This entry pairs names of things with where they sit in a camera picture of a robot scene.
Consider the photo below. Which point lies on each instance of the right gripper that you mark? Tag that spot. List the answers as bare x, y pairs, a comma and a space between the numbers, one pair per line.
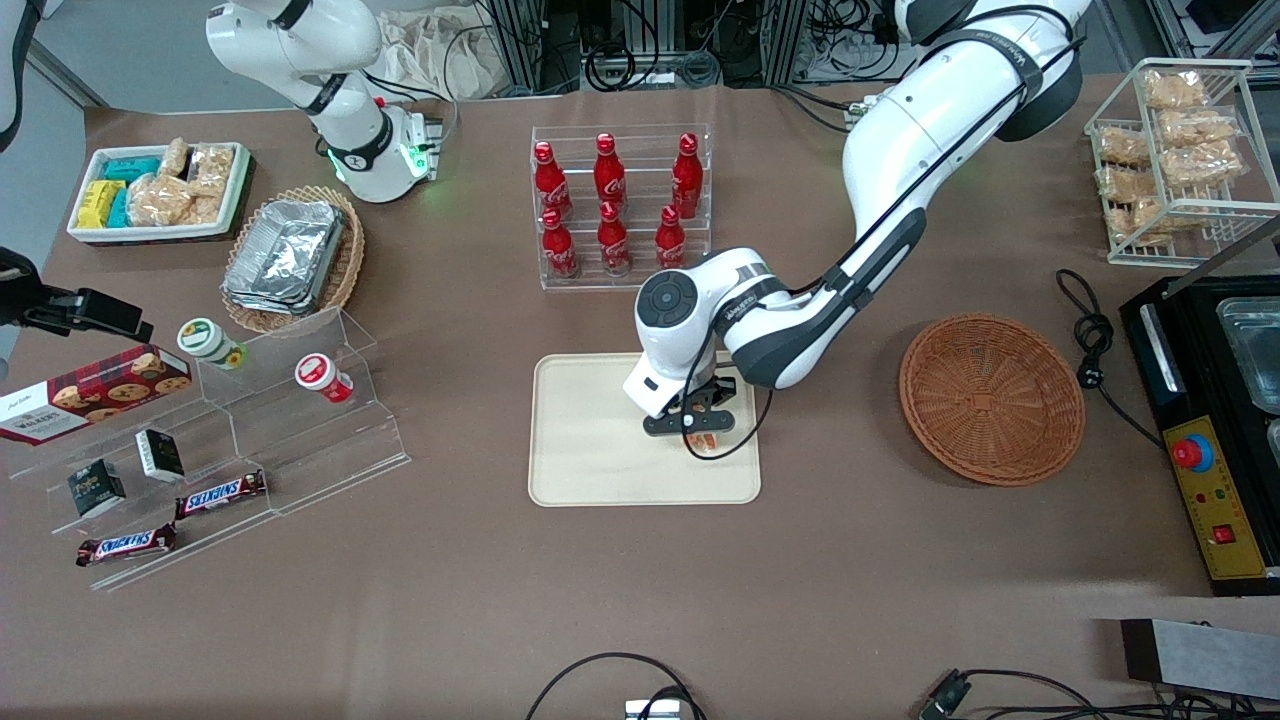
92, 308

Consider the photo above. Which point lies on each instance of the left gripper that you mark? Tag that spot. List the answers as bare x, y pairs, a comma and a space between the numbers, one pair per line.
716, 392

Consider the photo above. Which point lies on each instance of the triangle sandwich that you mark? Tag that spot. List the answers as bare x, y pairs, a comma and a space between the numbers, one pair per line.
703, 445

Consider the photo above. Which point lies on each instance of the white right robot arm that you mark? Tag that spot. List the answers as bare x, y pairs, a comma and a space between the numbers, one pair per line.
350, 150

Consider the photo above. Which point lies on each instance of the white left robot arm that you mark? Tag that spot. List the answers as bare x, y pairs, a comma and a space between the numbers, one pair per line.
900, 150

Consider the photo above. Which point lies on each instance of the cream plastic tray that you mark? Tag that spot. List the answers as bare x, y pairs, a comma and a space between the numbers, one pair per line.
590, 440

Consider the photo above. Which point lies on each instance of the light wicker basket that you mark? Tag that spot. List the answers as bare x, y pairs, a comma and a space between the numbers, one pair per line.
350, 260

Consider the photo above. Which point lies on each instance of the brown round wicker basket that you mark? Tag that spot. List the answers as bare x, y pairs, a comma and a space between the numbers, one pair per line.
990, 400

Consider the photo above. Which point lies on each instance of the steel tray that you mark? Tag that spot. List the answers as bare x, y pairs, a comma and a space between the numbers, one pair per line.
1274, 445
1255, 350

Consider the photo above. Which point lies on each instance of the red tartan Walkers cookie box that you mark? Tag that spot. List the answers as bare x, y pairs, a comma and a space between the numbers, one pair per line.
95, 395

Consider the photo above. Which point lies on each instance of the white rectangular bin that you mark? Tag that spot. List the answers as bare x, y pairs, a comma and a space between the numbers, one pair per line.
150, 233

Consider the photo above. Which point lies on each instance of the teal snack packet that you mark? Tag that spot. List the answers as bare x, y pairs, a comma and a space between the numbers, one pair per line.
132, 168
119, 208

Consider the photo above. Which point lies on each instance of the yellow snack packet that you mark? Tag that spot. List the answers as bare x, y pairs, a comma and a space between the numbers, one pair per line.
98, 205

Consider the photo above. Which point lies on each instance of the green sunflower yogurt cup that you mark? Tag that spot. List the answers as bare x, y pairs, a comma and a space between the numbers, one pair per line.
208, 342

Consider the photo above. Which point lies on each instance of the clear bag of rice crackers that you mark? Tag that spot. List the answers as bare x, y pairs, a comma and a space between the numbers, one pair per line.
176, 158
208, 210
158, 200
213, 170

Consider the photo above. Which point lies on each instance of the black box white label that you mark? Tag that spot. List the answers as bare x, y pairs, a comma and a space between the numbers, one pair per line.
160, 455

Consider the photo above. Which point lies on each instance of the aluminium foil container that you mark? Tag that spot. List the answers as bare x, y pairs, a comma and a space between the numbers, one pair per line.
285, 250
270, 305

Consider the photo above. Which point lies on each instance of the black box gold print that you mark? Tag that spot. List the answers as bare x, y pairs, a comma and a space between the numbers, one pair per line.
97, 488

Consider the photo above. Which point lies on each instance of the red cola bottle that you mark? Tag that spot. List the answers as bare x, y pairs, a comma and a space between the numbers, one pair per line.
670, 240
613, 245
558, 250
609, 175
687, 180
550, 180

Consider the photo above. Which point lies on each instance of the Snickers chocolate bar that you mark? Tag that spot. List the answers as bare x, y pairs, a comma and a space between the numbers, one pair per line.
125, 545
220, 494

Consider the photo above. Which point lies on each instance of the red yogurt cup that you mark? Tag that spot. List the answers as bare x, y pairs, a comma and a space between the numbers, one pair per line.
322, 378

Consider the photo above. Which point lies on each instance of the clear acrylic step riser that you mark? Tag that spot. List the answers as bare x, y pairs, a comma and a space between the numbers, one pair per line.
230, 530
330, 450

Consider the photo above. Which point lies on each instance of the clear acrylic bottle rack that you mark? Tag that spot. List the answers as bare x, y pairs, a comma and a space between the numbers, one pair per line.
640, 150

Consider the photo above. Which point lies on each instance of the white crumpled cloth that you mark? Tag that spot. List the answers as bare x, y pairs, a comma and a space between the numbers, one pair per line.
440, 55

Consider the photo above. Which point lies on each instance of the clear bag of fried snacks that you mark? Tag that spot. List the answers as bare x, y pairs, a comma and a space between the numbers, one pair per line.
1123, 145
1200, 128
1175, 88
1122, 185
1205, 165
1138, 222

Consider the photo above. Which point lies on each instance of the black sealing machine yellow panel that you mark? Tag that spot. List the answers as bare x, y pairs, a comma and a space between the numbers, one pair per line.
1230, 500

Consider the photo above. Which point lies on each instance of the dark rectangular box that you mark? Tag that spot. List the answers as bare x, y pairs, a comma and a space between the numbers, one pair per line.
1200, 655

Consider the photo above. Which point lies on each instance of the aluminium frame rack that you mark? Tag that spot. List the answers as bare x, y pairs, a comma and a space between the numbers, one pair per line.
520, 40

